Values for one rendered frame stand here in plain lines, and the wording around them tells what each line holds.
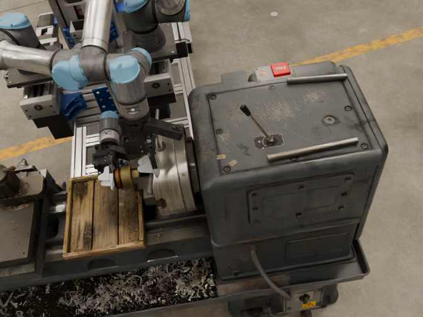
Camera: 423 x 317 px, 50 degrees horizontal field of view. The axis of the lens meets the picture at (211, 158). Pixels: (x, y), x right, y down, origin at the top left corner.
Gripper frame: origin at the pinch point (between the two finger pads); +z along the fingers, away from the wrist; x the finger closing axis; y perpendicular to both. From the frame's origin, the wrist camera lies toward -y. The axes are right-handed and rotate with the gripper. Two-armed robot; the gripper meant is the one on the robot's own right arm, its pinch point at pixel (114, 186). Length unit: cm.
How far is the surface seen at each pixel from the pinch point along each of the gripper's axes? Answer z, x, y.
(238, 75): -27, 17, -50
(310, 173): 18, 14, -64
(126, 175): -1.1, 3.5, -5.2
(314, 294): 23, -73, -71
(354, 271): 23, -54, -86
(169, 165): 5.1, 13.3, -21.8
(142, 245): 14.7, -18.7, -5.4
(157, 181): 8.6, 10.3, -17.1
